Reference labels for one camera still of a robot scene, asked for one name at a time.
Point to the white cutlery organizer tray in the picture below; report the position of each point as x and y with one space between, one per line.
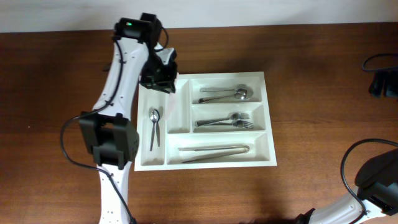
180 131

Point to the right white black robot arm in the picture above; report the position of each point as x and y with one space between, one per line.
374 195

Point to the large metal spoon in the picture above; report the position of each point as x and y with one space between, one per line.
234 89
217 98

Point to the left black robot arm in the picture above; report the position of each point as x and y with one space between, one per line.
108 133

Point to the metal fork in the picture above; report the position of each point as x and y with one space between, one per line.
237 124
234 116

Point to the metal table knife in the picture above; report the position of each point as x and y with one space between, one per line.
217 155
213 148

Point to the metal teaspoon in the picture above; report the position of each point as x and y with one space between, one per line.
154 118
157 127

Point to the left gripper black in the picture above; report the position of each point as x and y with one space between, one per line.
166 84

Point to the white plastic knife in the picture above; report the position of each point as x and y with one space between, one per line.
171 104

